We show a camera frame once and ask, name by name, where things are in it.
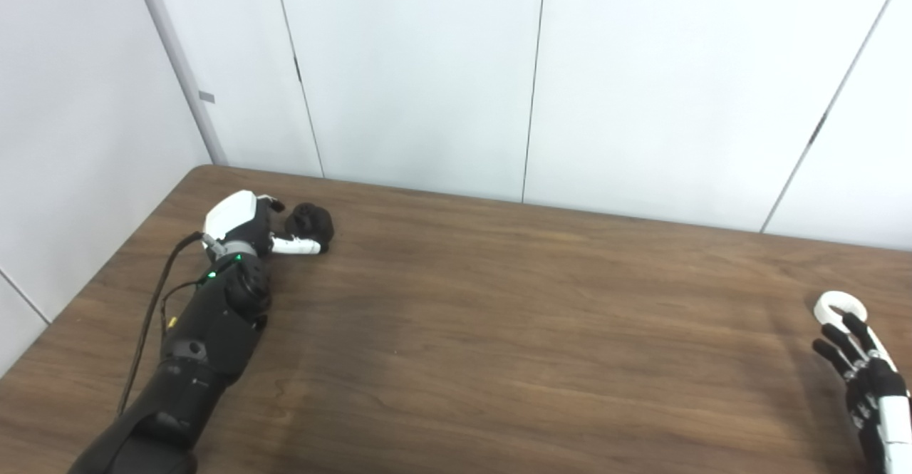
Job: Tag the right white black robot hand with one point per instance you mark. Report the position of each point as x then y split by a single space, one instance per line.
890 410

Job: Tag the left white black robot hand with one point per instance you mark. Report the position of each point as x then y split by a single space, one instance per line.
231 214

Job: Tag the round black plastic part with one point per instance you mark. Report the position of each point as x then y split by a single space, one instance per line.
313 221

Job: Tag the grey wall corner strip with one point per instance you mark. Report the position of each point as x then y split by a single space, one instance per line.
179 60

